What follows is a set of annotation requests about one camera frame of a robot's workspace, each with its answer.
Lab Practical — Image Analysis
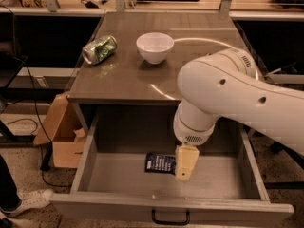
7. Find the grey counter cabinet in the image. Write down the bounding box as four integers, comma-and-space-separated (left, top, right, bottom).
66, 10, 272, 140

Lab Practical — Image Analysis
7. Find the white sneaker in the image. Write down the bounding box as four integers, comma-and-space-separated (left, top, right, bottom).
0, 189, 54, 218

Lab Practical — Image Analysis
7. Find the black cable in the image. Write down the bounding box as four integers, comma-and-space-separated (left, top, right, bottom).
0, 4, 73, 188

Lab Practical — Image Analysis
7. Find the black drawer handle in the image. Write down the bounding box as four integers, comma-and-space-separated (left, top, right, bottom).
151, 208, 191, 226

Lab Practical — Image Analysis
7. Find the green soda can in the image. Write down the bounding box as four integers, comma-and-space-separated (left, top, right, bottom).
82, 35, 117, 65

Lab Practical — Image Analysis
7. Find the blue rxbar wrapper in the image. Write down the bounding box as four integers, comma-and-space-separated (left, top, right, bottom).
144, 153, 176, 175

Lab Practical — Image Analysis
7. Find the open grey drawer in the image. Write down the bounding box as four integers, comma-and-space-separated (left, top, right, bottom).
52, 105, 294, 228

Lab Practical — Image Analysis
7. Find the black side table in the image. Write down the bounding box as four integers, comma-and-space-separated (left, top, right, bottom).
0, 51, 33, 143

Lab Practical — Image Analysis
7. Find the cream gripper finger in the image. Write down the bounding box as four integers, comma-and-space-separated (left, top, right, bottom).
175, 145, 200, 181

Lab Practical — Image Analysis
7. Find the brown cardboard box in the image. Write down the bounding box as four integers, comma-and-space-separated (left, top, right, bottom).
33, 93, 86, 168

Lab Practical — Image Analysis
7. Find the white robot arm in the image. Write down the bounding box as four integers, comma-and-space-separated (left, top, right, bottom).
173, 48, 304, 154

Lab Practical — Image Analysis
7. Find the black trouser leg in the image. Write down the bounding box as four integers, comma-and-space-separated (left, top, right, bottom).
0, 155, 21, 211

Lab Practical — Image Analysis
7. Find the white bowl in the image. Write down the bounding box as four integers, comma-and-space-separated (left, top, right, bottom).
136, 32, 174, 65

